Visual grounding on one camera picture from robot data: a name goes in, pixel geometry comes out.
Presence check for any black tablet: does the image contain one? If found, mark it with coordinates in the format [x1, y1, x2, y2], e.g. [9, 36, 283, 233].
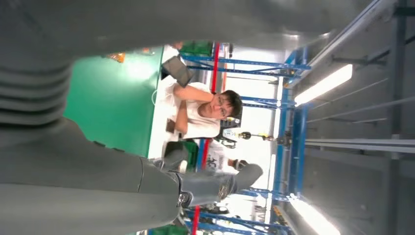
[161, 55, 194, 88]

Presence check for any blue metal rack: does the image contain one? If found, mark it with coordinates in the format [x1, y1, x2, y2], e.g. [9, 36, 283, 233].
[180, 47, 312, 235]

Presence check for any green plastic crate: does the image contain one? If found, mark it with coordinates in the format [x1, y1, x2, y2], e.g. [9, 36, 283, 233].
[181, 141, 199, 171]
[178, 40, 214, 57]

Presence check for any ceiling tube light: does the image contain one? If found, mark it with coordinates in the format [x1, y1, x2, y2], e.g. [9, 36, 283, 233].
[293, 64, 353, 108]
[287, 194, 342, 235]

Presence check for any black yellow hanging tool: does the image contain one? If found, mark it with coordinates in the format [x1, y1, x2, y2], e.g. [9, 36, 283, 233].
[237, 130, 276, 142]

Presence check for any white table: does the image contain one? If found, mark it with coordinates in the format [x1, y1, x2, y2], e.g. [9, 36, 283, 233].
[147, 45, 215, 169]

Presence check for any person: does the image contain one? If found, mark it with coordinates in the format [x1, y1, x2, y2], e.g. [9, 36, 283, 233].
[204, 139, 249, 174]
[165, 81, 244, 140]

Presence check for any red post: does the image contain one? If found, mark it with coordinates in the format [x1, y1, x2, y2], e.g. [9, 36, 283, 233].
[190, 41, 221, 235]

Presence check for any green table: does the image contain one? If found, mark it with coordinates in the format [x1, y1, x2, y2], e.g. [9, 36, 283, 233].
[63, 45, 164, 159]

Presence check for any yellow taped mat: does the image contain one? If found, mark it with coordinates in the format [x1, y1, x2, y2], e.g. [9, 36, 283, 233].
[105, 51, 126, 64]

